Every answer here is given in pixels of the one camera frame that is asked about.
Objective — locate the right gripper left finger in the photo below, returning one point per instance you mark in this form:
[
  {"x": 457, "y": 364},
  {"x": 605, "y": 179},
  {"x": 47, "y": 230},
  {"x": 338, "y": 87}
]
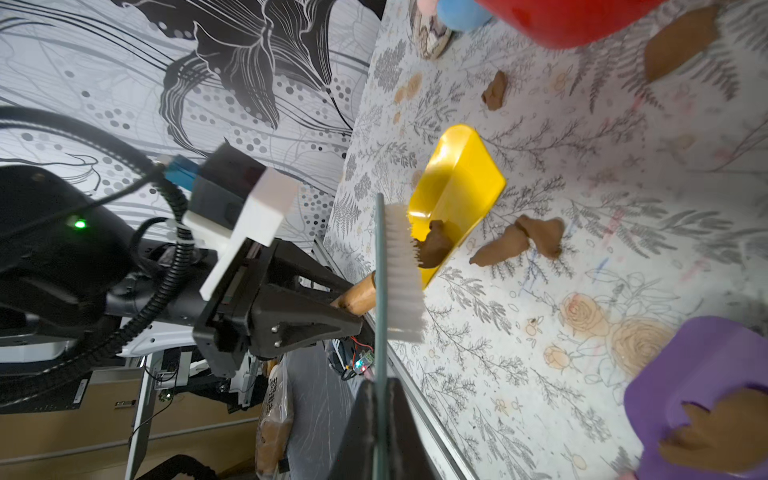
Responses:
[{"x": 355, "y": 457}]

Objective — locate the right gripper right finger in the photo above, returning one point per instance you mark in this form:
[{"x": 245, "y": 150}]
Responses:
[{"x": 407, "y": 458}]

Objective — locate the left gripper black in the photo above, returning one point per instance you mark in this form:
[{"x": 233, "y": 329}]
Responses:
[{"x": 256, "y": 308}]

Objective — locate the green cleaning brush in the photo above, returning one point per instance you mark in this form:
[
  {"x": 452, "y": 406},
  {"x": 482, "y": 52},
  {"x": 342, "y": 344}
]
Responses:
[{"x": 398, "y": 310}]

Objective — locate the yellow trowel wooden handle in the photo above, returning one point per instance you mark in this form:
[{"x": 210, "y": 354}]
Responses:
[{"x": 456, "y": 192}]

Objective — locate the purple trowel pink handle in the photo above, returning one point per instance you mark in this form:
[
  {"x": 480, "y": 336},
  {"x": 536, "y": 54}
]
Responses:
[{"x": 708, "y": 358}]

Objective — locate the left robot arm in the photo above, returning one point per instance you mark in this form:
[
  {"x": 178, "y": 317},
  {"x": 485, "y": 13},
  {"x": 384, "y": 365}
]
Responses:
[{"x": 81, "y": 288}]

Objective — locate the brown soil clump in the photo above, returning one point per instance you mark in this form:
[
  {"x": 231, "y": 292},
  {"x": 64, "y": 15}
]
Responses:
[
  {"x": 493, "y": 95},
  {"x": 680, "y": 41},
  {"x": 545, "y": 235}
]

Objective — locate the red plastic bucket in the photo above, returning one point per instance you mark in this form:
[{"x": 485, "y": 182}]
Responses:
[{"x": 565, "y": 24}]

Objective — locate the plush doll toy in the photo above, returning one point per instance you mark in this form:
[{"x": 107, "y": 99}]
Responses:
[{"x": 433, "y": 23}]

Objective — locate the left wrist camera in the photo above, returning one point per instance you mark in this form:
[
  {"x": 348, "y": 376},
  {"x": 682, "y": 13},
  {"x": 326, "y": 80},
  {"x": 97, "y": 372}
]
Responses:
[{"x": 234, "y": 198}]

